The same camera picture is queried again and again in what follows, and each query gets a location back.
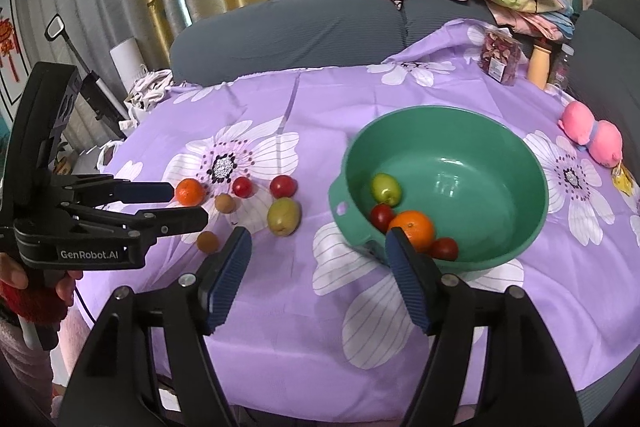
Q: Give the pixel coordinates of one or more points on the yellow snack packet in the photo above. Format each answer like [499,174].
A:
[625,179]

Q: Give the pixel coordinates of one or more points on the red wall hanging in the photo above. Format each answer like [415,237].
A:
[7,42]

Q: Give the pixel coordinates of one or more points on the person's left hand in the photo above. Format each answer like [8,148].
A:
[12,272]

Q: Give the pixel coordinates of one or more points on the small brown longan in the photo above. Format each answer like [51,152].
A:
[207,241]
[225,203]

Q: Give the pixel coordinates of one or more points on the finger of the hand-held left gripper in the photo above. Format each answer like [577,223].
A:
[180,219]
[145,192]

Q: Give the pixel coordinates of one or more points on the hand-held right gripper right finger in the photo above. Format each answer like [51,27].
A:
[407,277]

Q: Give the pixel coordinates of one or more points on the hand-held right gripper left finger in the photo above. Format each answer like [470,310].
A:
[227,282]

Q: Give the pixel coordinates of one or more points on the clear dried snack package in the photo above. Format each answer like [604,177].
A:
[500,54]

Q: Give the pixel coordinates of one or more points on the white cylinder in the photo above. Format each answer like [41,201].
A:
[125,59]

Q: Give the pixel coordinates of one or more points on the person's left forearm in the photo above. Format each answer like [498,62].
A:
[30,307]

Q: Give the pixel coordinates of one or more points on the purple floral tablecloth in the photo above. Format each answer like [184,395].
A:
[280,307]

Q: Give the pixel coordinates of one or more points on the small green jujube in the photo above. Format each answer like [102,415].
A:
[385,188]

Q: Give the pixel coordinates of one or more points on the pink plush toy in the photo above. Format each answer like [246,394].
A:
[580,122]

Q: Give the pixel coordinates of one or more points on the green plastic bowl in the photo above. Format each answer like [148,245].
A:
[475,187]

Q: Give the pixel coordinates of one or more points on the red cherry tomato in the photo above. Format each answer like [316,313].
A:
[243,186]
[444,249]
[382,217]
[283,186]

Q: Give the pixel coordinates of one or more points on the orange tangerine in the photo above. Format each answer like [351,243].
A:
[189,192]
[412,229]

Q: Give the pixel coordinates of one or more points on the clear plastic bottle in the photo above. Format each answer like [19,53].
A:
[562,67]

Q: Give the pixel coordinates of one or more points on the grey recliner sofa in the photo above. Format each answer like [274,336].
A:
[605,37]

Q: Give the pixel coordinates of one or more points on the white plastic bag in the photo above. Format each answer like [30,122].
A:
[105,152]

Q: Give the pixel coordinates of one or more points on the large green jujube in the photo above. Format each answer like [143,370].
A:
[284,216]

